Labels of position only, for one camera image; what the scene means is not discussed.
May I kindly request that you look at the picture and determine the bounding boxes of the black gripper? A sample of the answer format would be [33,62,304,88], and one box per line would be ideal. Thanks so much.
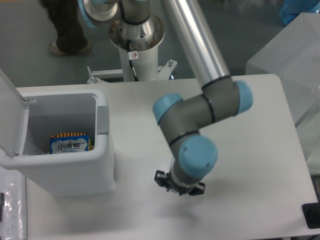
[154,170,206,196]

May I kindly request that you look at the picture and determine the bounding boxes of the blue snack bag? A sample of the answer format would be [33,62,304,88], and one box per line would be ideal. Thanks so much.
[49,132,90,154]

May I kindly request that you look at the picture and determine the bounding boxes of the clear plastic bottle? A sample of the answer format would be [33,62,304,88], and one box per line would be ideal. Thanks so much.
[168,156,176,174]

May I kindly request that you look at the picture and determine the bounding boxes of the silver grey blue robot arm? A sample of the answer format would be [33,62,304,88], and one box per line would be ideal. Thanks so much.
[78,0,253,196]

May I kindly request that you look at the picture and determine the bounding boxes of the white trash can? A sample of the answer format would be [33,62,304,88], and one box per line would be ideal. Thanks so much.
[0,73,116,197]

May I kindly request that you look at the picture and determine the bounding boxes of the black device at table edge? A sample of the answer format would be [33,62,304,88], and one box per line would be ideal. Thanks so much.
[302,202,320,229]

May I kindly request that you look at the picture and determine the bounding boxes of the clipboard with paper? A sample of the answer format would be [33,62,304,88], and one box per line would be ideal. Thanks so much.
[0,167,28,240]

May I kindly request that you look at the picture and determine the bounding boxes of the person leg and shoe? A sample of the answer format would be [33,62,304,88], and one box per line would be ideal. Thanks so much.
[39,0,92,56]

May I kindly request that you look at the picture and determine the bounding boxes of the blue water jug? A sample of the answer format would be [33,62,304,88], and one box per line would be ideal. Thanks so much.
[279,0,320,26]

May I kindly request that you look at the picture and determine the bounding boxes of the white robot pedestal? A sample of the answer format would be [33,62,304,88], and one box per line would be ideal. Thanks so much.
[87,45,178,84]

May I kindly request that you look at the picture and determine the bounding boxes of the black cable on pedestal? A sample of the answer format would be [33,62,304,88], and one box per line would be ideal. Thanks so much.
[126,39,140,82]

